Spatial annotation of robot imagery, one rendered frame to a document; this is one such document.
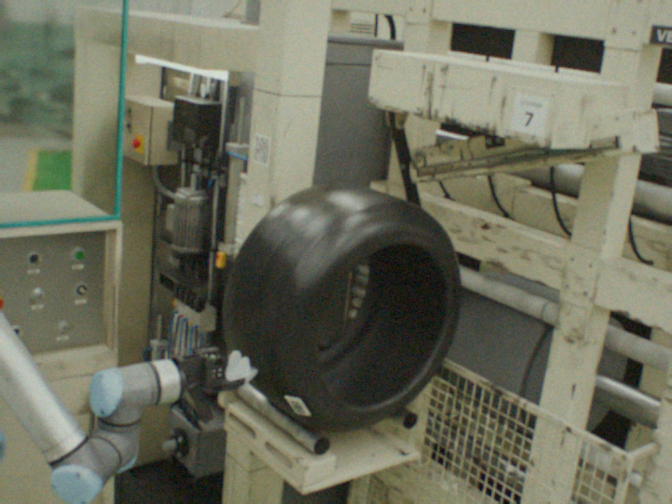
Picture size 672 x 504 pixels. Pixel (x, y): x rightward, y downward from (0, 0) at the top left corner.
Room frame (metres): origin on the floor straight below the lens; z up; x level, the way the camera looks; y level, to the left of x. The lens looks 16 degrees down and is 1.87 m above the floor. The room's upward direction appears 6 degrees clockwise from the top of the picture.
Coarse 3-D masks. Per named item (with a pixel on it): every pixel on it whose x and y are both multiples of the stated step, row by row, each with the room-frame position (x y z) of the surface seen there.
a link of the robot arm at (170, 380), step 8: (160, 360) 1.63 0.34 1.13; (168, 360) 1.62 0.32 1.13; (160, 368) 1.59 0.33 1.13; (168, 368) 1.60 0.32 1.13; (176, 368) 1.61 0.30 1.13; (160, 376) 1.57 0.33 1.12; (168, 376) 1.58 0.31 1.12; (176, 376) 1.59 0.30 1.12; (168, 384) 1.57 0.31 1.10; (176, 384) 1.58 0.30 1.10; (168, 392) 1.57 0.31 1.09; (176, 392) 1.58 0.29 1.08; (160, 400) 1.57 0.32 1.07; (168, 400) 1.58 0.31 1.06
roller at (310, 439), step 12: (240, 396) 2.00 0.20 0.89; (252, 396) 1.96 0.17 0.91; (264, 396) 1.94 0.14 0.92; (264, 408) 1.91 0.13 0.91; (276, 408) 1.89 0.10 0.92; (276, 420) 1.87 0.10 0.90; (288, 420) 1.84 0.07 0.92; (288, 432) 1.83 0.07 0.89; (300, 432) 1.80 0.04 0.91; (312, 432) 1.78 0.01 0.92; (312, 444) 1.75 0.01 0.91; (324, 444) 1.76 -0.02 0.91
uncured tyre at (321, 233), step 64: (320, 192) 1.93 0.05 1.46; (256, 256) 1.82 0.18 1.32; (320, 256) 1.73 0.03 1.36; (384, 256) 2.19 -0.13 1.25; (448, 256) 1.95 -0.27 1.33; (256, 320) 1.74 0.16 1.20; (320, 320) 1.71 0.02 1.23; (384, 320) 2.18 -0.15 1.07; (448, 320) 1.96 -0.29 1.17; (256, 384) 1.81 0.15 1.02; (320, 384) 1.72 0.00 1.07; (384, 384) 2.03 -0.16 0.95
